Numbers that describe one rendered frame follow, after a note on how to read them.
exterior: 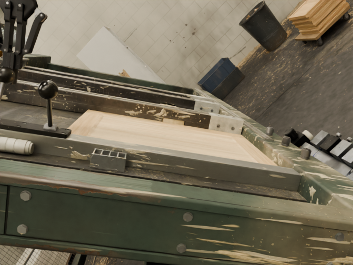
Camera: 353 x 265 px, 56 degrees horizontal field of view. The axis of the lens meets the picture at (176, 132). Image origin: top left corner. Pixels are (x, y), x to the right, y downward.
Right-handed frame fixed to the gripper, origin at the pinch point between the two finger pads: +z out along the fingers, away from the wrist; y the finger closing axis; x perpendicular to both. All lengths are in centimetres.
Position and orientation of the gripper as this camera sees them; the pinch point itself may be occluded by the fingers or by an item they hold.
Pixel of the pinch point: (11, 68)
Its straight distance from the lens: 86.4
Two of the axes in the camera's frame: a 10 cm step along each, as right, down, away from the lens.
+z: -1.8, 9.6, 2.1
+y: -9.8, -1.6, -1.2
